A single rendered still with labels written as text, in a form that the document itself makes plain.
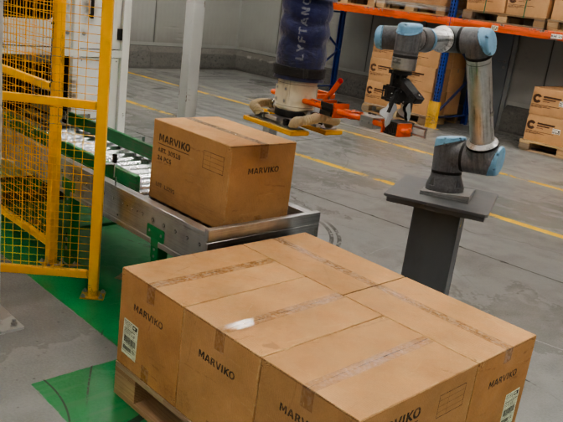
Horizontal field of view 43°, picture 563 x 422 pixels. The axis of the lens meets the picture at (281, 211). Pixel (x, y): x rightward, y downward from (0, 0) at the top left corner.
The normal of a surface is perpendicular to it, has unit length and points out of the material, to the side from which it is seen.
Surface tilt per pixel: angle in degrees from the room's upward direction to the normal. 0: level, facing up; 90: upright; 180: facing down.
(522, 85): 90
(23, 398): 0
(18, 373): 0
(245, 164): 90
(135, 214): 90
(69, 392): 0
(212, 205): 90
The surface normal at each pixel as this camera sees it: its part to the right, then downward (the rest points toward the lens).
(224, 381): -0.72, 0.11
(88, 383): 0.12, -0.95
